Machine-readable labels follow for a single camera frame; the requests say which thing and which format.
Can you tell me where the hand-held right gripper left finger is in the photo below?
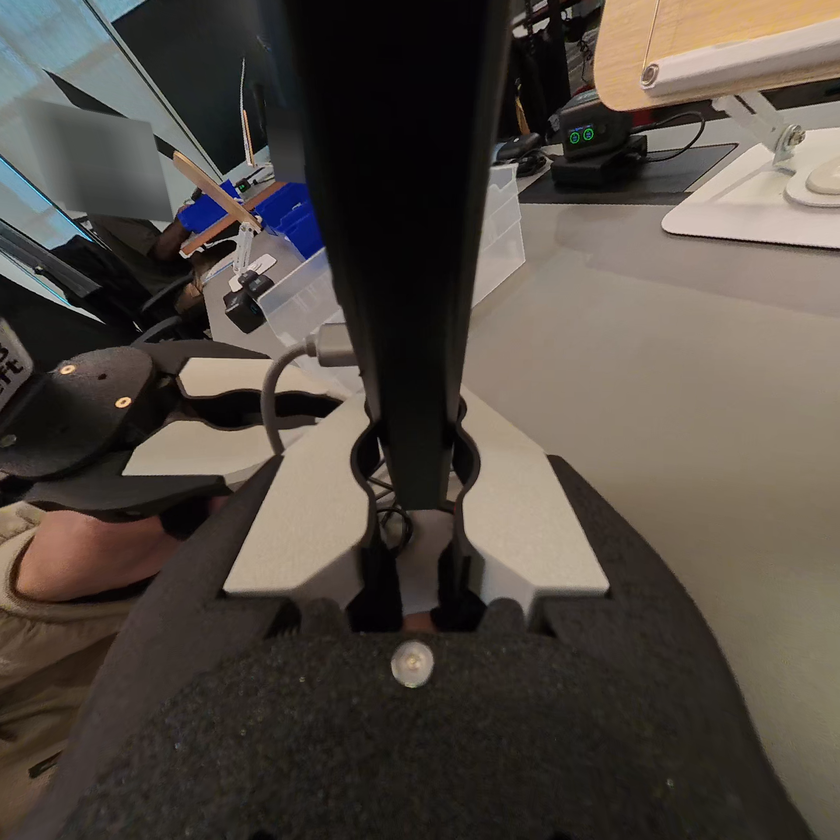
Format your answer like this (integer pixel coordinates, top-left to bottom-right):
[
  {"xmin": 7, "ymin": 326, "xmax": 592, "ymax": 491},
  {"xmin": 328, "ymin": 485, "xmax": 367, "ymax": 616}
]
[{"xmin": 223, "ymin": 391, "xmax": 404, "ymax": 630}]

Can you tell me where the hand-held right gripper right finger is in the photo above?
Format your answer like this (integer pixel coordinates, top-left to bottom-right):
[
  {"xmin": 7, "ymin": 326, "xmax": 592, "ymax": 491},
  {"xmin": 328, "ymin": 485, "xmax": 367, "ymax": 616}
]
[{"xmin": 430, "ymin": 387, "xmax": 613, "ymax": 630}]

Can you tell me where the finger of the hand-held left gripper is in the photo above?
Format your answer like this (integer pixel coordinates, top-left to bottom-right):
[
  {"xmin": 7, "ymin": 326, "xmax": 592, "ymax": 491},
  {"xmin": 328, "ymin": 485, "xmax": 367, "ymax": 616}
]
[
  {"xmin": 176, "ymin": 356, "xmax": 345, "ymax": 427},
  {"xmin": 121, "ymin": 420, "xmax": 290, "ymax": 481}
]

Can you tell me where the black usb hub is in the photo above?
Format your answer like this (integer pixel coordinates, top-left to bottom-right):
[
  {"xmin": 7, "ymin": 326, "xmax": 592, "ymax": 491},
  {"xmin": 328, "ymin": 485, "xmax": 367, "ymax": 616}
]
[{"xmin": 289, "ymin": 0, "xmax": 513, "ymax": 511}]

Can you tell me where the black action camera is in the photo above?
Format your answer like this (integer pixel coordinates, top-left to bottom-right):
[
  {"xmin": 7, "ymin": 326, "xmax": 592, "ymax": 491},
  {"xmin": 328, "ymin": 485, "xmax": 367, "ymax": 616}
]
[{"xmin": 223, "ymin": 271, "xmax": 270, "ymax": 336}]

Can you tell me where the person's left hand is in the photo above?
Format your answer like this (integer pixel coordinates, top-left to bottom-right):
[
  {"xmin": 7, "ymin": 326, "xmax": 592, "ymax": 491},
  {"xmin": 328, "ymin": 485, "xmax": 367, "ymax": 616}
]
[{"xmin": 14, "ymin": 514, "xmax": 201, "ymax": 602}]

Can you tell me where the black charger with green display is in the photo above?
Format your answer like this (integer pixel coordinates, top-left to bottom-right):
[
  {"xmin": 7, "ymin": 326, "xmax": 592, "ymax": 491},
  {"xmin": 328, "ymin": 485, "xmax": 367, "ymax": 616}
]
[{"xmin": 550, "ymin": 98, "xmax": 651, "ymax": 186}]

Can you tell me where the wooden book stand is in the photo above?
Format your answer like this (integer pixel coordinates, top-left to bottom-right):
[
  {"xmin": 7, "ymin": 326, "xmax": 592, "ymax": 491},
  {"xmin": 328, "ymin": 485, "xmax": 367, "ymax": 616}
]
[
  {"xmin": 592, "ymin": 0, "xmax": 840, "ymax": 250},
  {"xmin": 172, "ymin": 150, "xmax": 277, "ymax": 290}
]

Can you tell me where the black desk mat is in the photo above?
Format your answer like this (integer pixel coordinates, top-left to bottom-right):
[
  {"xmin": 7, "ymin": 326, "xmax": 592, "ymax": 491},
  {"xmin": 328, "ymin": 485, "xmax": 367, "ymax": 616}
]
[{"xmin": 518, "ymin": 143, "xmax": 736, "ymax": 204}]

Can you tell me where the thin black cable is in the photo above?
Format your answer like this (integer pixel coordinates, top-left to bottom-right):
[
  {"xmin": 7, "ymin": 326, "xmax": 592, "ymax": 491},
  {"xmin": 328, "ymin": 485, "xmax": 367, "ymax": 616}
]
[{"xmin": 369, "ymin": 456, "xmax": 416, "ymax": 553}]

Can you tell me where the clear plastic bin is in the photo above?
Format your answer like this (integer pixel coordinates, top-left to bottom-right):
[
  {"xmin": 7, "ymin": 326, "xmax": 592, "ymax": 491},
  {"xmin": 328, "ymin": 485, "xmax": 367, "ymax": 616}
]
[{"xmin": 257, "ymin": 164, "xmax": 526, "ymax": 349}]

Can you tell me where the grey usb cable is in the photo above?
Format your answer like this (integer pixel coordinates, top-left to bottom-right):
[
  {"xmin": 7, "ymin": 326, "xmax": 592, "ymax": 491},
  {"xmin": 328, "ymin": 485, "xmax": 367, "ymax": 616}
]
[{"xmin": 261, "ymin": 323, "xmax": 358, "ymax": 457}]

